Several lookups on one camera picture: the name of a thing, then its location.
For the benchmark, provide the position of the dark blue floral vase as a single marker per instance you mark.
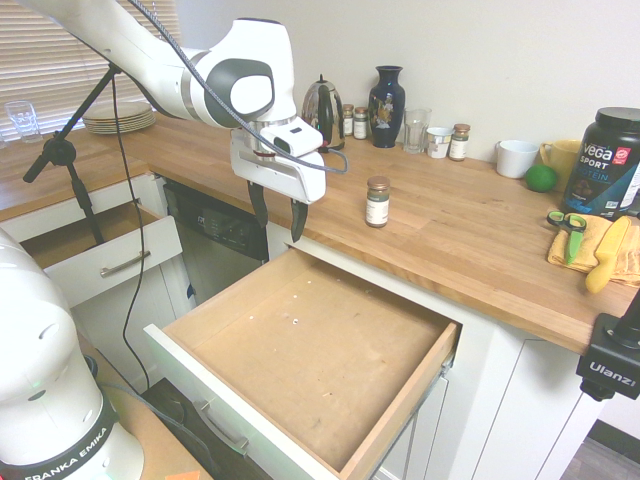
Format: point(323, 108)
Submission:
point(385, 107)

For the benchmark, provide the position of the seasoning jar copper lid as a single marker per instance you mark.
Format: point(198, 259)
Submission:
point(377, 202)

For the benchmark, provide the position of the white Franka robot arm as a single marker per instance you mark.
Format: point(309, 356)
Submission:
point(250, 60)

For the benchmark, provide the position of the small spice jar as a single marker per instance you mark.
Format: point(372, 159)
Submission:
point(348, 121)
point(360, 124)

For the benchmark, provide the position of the clear drinking glass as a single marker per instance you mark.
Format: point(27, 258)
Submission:
point(22, 122)

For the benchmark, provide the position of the green lime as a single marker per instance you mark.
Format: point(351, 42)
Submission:
point(541, 178)

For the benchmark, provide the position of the black camera stand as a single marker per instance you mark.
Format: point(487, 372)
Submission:
point(60, 150)

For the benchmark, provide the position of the black dishwasher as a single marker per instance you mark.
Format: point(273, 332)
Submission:
point(220, 230)

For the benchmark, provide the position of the black Vega protein tub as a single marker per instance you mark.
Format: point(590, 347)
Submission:
point(602, 165)

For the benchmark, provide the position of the yellow knife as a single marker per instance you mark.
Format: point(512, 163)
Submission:
point(607, 257)

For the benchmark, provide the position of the stack of beige plates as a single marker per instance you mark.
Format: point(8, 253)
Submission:
point(132, 120)

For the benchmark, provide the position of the window blinds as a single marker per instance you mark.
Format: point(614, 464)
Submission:
point(45, 60)

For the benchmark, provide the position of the small open white drawer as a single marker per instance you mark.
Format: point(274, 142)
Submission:
point(115, 250)

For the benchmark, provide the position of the large open wooden drawer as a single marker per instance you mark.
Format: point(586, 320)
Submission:
point(310, 360)

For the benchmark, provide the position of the green spice jar copper lid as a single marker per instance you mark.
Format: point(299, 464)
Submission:
point(459, 144)

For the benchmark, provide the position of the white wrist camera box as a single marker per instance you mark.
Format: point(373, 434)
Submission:
point(292, 137)

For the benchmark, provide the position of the small white cup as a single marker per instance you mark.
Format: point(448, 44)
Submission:
point(439, 142)

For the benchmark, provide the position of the black Ulanzi camera mount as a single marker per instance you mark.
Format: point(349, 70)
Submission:
point(607, 360)

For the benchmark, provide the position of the yellow mug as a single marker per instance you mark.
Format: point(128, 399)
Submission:
point(565, 157)

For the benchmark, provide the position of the white mug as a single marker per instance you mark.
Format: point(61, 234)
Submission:
point(517, 159)

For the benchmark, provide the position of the steel electric kettle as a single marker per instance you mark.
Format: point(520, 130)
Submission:
point(322, 112)

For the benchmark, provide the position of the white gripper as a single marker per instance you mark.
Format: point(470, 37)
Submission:
point(280, 175)

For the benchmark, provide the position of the clear ribbed glass tumbler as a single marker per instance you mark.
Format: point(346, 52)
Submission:
point(417, 131)

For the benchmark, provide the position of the yellow cloth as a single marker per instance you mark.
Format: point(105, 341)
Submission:
point(630, 260)

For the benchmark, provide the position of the white kitchen cabinet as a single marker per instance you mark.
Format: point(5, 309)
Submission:
point(520, 400)

